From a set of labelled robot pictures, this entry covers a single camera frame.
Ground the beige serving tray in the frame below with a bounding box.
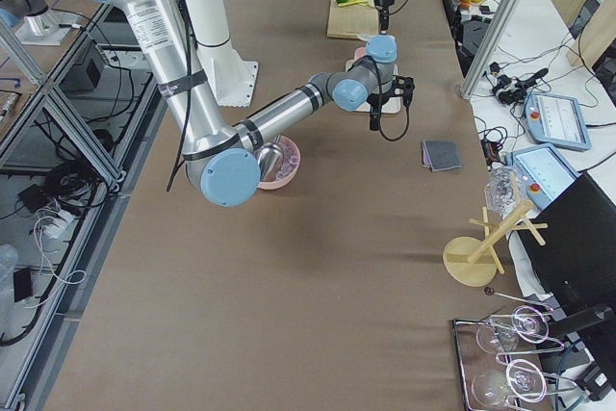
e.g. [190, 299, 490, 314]
[345, 59, 402, 116]

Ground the metal ice scoop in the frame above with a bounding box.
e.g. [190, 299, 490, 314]
[256, 142, 284, 182]

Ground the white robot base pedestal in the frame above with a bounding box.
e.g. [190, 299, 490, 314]
[186, 0, 259, 108]

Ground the wooden cutting board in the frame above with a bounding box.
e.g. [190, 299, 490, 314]
[326, 0, 379, 39]

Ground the large pink ice bowl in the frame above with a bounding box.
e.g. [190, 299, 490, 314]
[258, 135, 300, 190]

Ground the clear plastic bag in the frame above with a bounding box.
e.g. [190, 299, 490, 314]
[484, 167, 527, 216]

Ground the upper wine glass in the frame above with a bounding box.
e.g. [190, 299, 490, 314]
[475, 305, 549, 353]

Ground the wooden mug tree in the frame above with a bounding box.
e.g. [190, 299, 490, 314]
[443, 197, 548, 287]

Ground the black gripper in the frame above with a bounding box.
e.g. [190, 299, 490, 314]
[367, 95, 383, 131]
[374, 0, 394, 31]

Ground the small pink bowl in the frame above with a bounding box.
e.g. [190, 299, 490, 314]
[354, 47, 367, 60]

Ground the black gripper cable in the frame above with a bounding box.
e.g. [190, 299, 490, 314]
[371, 57, 411, 142]

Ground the aluminium frame post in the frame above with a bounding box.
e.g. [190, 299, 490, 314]
[460, 0, 521, 100]

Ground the white ceramic spoon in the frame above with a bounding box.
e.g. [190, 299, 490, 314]
[356, 33, 386, 42]

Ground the lower teach pendant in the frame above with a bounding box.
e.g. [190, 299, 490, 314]
[506, 143, 579, 210]

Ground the wine glass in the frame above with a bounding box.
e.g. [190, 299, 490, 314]
[475, 305, 549, 353]
[471, 359, 547, 410]

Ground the teach pendant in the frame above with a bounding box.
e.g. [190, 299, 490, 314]
[506, 143, 579, 210]
[525, 91, 592, 151]

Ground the folded grey cloth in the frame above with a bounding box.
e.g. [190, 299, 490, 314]
[421, 141, 462, 171]

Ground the upper teach pendant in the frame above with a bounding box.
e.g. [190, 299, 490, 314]
[525, 91, 592, 151]

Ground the lower wine glass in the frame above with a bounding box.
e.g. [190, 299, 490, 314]
[471, 359, 547, 410]

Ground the black monitor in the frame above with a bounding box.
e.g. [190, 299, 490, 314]
[519, 173, 615, 312]

